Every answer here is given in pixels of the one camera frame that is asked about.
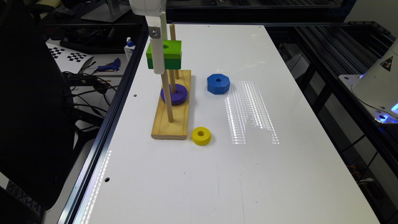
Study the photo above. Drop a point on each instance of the black computer mouse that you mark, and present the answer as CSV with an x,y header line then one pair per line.
x,y
61,13

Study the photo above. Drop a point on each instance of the front wooden peg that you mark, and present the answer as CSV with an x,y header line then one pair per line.
x,y
167,96

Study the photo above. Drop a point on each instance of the monitor stand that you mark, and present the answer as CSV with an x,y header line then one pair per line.
x,y
110,11

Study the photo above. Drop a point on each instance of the checkerboard calibration sheet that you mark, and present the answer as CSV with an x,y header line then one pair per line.
x,y
68,60

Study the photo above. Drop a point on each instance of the blue glue gun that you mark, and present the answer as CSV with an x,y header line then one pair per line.
x,y
114,66

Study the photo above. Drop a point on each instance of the green square block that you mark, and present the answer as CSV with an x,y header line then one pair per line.
x,y
172,54

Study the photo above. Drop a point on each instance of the rear wooden peg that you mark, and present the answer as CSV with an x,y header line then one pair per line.
x,y
173,37

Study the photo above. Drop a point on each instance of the middle wooden peg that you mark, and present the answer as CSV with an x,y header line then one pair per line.
x,y
172,81

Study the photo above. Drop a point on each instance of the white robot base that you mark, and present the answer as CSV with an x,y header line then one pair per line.
x,y
376,89

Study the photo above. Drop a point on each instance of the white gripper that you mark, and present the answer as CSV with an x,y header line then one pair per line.
x,y
157,23

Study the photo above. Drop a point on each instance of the wooden peg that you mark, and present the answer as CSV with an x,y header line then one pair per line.
x,y
167,96
173,37
172,81

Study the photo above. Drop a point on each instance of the blue octagonal block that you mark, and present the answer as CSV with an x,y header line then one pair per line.
x,y
218,84

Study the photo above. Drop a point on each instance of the white lotion bottle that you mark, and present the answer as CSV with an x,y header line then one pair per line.
x,y
129,48

